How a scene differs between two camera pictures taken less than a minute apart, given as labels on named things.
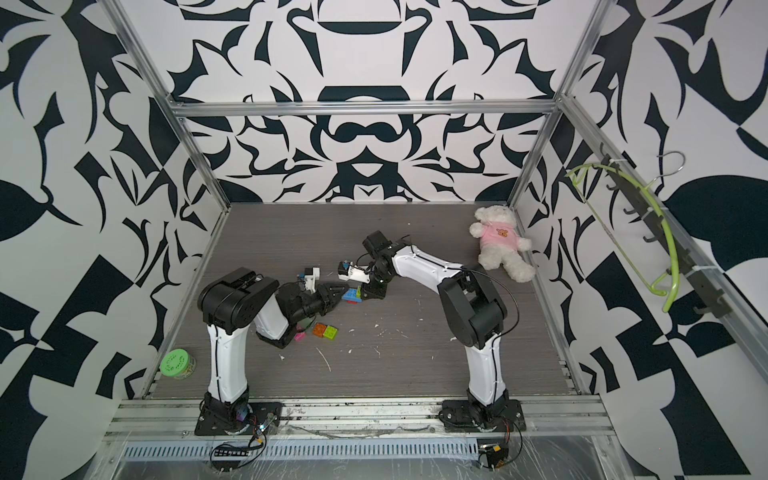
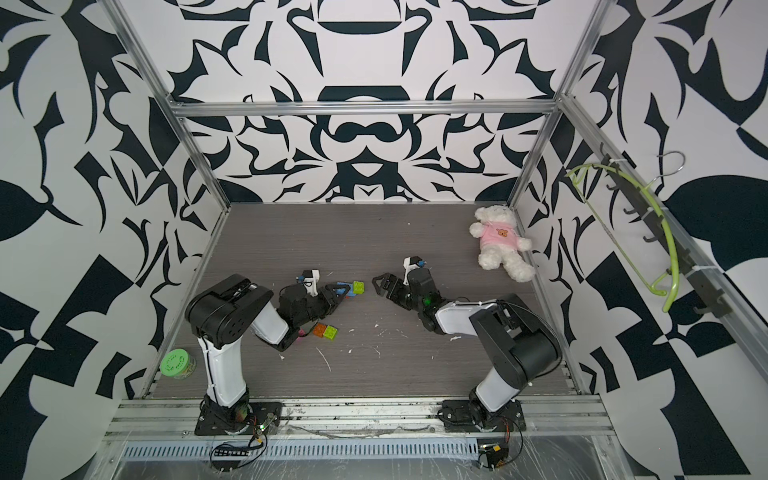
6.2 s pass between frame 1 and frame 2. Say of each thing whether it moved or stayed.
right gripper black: moved
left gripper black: stayed
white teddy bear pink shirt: stayed
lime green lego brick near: stayed
